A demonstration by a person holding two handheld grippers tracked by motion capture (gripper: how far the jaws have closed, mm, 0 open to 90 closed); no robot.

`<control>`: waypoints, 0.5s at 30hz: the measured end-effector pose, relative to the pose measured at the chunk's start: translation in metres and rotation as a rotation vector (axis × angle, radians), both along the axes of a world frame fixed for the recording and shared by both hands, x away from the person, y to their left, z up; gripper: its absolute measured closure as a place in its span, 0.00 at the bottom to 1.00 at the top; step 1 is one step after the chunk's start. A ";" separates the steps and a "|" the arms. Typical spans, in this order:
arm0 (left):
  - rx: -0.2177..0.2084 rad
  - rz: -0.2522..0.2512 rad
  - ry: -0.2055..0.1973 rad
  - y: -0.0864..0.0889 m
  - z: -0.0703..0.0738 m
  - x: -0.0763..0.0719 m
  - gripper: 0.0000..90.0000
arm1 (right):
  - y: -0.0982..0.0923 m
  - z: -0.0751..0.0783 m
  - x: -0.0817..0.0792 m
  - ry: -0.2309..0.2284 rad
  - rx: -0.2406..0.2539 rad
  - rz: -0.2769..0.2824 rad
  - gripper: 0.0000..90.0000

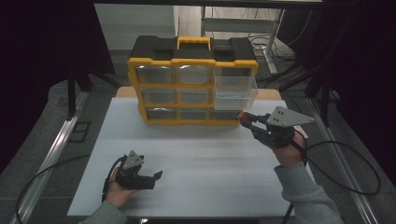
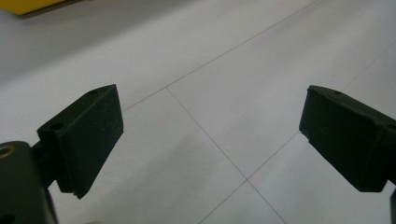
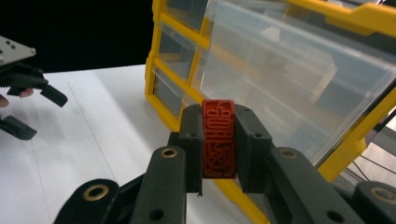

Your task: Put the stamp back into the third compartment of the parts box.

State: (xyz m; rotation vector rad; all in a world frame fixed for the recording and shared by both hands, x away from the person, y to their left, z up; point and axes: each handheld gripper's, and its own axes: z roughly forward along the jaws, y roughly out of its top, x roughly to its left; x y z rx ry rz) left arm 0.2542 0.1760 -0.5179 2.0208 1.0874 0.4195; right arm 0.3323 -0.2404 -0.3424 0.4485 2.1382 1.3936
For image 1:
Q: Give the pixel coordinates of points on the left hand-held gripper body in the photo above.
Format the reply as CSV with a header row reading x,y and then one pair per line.
x,y
132,177

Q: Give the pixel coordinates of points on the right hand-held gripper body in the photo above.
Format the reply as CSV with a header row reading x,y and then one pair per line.
x,y
280,133

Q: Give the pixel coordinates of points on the red wooden block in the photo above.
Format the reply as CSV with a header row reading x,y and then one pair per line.
x,y
244,116

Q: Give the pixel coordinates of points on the clear plastic drawer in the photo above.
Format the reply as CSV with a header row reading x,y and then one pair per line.
x,y
235,93

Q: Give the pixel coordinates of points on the yellow black drawer organizer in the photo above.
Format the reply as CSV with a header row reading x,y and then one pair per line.
x,y
193,49

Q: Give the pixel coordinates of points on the person's right hand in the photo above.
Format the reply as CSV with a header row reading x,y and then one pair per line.
x,y
291,154

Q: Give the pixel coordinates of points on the person's left hand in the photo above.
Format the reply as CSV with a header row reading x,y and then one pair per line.
x,y
118,196

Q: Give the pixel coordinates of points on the black stand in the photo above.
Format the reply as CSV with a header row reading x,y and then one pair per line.
x,y
71,93
325,102

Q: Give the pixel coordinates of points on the set of closed clear drawers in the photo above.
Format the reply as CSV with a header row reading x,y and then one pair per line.
x,y
155,74

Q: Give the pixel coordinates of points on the dark curtain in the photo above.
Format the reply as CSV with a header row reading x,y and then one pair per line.
x,y
37,62
364,62

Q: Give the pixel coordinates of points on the black overhead bar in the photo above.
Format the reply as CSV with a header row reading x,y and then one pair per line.
x,y
202,3

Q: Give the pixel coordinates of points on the aluminium floor rail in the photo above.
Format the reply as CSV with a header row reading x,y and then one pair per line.
x,y
59,140
330,137

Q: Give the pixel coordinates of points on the black floor frame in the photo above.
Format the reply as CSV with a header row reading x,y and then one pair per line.
x,y
79,132

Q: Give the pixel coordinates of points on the white metal desk frame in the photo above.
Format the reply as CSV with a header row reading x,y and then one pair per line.
x,y
239,25

